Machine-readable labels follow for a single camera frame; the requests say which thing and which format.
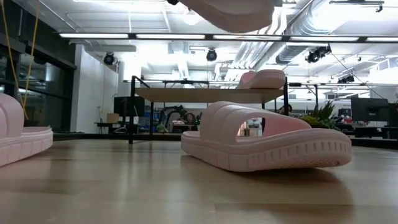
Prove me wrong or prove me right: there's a pink foam slide sandal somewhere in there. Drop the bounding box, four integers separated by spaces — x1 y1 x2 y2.
179 0 275 34
0 93 54 167
238 69 286 90
180 101 353 173

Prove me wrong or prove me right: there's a black computer monitor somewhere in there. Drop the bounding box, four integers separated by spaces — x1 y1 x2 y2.
350 97 389 123
113 96 146 118

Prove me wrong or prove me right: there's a long LED light bar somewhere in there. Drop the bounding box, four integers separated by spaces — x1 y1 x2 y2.
58 32 398 44

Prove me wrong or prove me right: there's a person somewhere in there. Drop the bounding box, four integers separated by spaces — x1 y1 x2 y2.
277 103 294 115

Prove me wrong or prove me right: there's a green plant in black pot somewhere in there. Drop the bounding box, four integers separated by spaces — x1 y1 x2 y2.
298 100 342 130

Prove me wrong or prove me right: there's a black ceiling camera cluster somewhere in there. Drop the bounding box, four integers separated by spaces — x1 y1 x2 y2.
305 44 332 64

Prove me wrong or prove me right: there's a yellow hanging cable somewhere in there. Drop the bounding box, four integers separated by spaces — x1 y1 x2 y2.
0 0 41 121

